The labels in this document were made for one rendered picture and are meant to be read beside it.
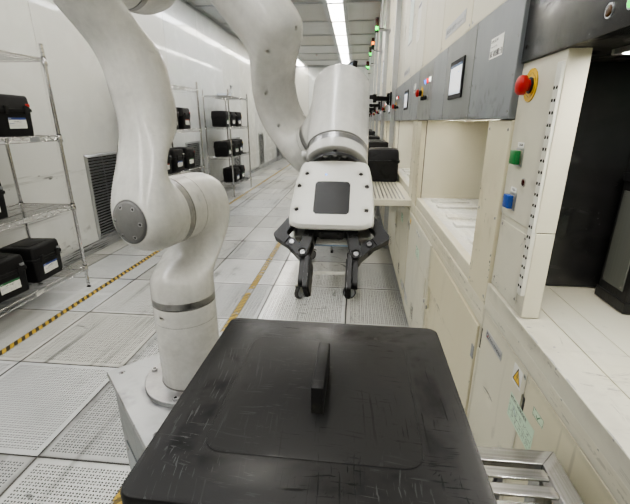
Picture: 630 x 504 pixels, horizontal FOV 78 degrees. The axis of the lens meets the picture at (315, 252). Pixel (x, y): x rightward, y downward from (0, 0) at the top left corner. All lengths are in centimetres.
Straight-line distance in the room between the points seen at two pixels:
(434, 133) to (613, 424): 188
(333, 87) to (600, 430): 61
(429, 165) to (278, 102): 181
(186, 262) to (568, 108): 76
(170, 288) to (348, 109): 44
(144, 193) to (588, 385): 78
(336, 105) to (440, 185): 190
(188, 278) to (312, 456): 47
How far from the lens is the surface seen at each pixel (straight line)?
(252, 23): 61
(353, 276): 44
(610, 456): 73
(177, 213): 68
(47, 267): 346
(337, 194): 47
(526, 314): 98
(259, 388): 44
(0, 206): 320
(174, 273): 76
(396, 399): 43
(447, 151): 240
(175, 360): 82
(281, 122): 64
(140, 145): 71
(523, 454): 80
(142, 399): 89
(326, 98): 57
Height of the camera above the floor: 128
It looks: 19 degrees down
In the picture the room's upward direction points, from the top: straight up
